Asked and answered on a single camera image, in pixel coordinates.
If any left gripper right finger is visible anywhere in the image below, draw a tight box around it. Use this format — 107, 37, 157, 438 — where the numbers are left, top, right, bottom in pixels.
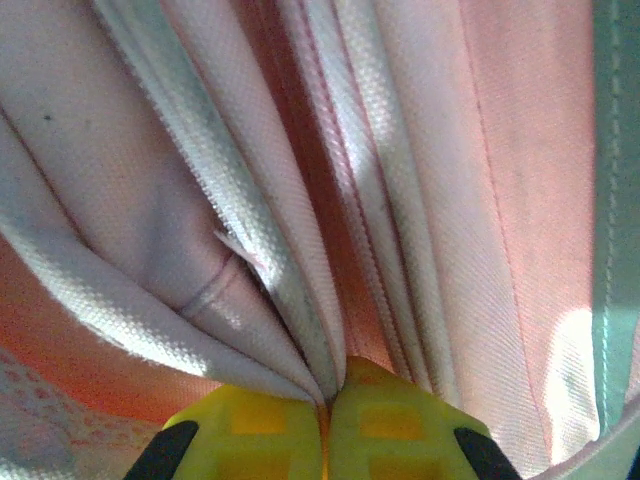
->
327, 354, 524, 480

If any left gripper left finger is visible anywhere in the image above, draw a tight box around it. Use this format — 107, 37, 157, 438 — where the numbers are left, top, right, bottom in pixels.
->
122, 384, 331, 480

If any pink backpack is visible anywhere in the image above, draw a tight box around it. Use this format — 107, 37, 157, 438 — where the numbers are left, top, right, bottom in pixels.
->
0, 0, 640, 480

